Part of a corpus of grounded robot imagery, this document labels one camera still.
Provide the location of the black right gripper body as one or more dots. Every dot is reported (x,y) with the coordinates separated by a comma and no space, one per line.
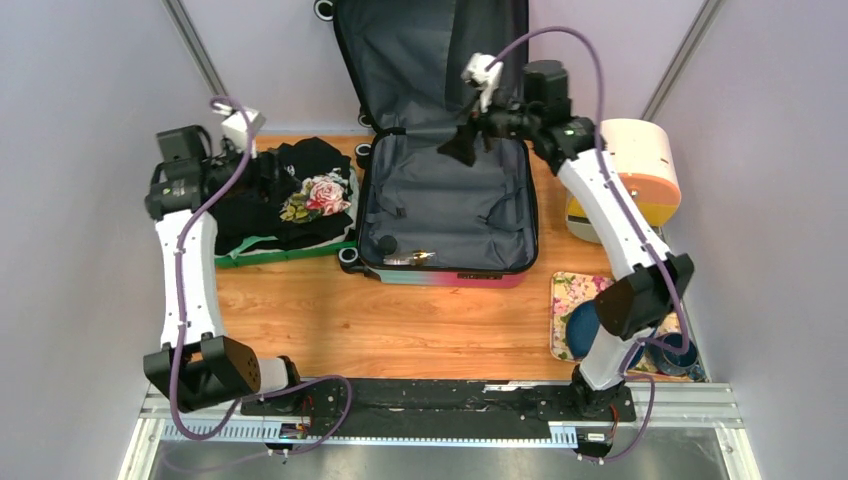
(508,123)

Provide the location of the black clothing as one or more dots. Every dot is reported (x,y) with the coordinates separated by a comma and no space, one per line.
(241,217)

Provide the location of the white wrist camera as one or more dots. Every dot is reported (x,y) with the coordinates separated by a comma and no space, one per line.
(240,122)
(482,73)

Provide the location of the green tie-dye garment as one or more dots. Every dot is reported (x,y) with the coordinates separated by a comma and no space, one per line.
(249,243)

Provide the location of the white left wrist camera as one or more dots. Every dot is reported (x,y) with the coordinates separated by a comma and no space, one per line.
(240,122)

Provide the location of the dark blue plate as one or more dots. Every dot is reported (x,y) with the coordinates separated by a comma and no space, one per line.
(581,328)

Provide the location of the floral pattern tray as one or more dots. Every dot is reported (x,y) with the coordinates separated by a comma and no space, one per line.
(568,290)

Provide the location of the green plastic tray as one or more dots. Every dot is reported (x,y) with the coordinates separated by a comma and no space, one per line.
(260,257)

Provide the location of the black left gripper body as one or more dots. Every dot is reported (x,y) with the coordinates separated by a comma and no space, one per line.
(253,186)

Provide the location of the round pastel drawer cabinet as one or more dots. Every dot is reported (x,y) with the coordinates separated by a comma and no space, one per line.
(640,152)

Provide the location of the dark blue cup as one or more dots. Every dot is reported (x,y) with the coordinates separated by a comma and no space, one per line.
(669,363)

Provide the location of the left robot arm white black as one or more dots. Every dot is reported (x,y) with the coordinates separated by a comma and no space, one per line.
(198,365)

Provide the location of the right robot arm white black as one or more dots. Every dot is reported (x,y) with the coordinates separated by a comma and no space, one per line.
(649,279)

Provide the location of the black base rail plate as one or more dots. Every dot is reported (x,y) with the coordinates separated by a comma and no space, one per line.
(442,409)

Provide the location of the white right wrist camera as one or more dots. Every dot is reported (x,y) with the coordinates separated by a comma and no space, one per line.
(482,73)

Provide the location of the black floral print garment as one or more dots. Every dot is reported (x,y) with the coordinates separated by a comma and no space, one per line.
(311,201)

